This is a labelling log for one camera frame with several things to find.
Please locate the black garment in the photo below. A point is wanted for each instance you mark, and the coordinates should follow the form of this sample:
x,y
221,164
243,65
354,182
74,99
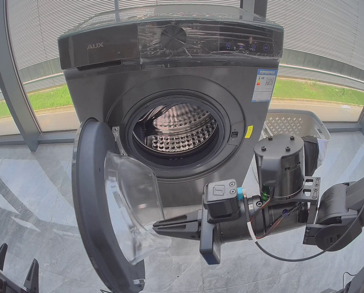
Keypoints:
x,y
310,154

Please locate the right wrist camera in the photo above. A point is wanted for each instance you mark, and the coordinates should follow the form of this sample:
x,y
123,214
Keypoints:
x,y
220,198

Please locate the cream laundry basket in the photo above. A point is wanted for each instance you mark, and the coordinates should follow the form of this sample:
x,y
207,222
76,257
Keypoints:
x,y
287,124

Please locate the washing machine door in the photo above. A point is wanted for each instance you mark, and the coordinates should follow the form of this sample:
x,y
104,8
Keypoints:
x,y
88,175

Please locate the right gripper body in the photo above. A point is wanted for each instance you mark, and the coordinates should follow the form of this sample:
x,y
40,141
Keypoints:
x,y
230,230

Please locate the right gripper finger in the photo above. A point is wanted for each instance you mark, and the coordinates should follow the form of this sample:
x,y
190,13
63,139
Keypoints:
x,y
185,221
185,233

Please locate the white garment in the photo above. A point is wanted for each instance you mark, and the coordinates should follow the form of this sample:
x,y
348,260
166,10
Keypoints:
x,y
323,151

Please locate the window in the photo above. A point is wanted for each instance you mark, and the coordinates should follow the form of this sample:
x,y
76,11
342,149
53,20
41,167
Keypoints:
x,y
63,17

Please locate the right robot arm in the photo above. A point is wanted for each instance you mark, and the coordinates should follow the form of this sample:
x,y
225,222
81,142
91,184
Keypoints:
x,y
337,203

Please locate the grey washing machine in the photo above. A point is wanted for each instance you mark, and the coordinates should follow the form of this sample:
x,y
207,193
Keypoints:
x,y
182,81

